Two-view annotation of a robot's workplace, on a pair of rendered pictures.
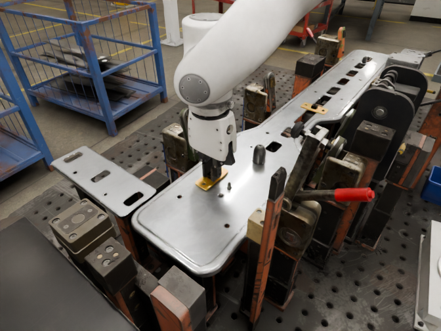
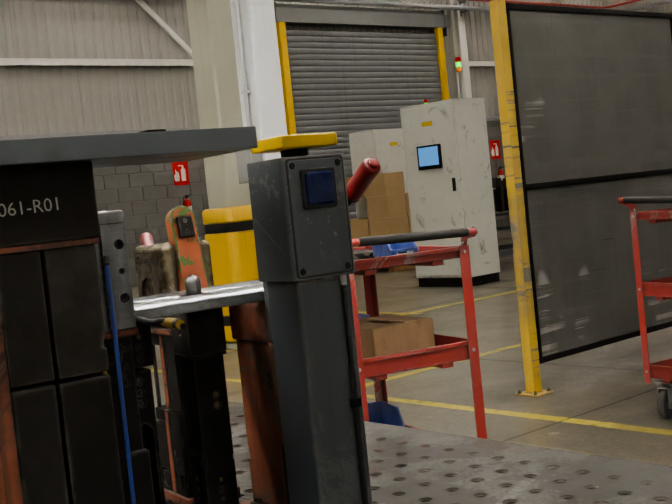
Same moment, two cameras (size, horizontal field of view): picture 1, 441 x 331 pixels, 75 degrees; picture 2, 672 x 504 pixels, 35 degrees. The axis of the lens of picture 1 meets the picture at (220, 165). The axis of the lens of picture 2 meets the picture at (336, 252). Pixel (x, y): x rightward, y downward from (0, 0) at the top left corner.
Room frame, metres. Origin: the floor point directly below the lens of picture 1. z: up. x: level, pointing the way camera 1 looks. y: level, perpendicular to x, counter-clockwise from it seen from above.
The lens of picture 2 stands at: (0.10, -1.22, 1.10)
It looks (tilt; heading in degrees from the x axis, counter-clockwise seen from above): 3 degrees down; 19
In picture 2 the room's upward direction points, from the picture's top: 6 degrees counter-clockwise
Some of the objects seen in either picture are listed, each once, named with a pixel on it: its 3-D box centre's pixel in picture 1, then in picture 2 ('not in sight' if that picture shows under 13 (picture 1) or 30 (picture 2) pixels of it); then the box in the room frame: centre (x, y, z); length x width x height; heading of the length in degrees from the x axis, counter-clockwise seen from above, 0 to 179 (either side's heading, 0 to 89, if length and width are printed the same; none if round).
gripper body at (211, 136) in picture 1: (210, 129); not in sight; (0.50, 0.02, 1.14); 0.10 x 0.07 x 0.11; 52
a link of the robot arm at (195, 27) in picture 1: (208, 58); not in sight; (0.49, 0.02, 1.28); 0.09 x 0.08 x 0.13; 171
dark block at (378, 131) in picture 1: (348, 196); not in sight; (0.53, -0.34, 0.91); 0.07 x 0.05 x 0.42; 52
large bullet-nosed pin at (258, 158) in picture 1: (259, 155); not in sight; (0.57, -0.10, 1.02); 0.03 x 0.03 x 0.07
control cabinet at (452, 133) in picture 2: not in sight; (447, 173); (11.48, 1.37, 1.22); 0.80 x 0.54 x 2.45; 60
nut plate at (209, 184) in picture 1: (212, 175); not in sight; (0.50, 0.02, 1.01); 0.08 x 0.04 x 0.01; 142
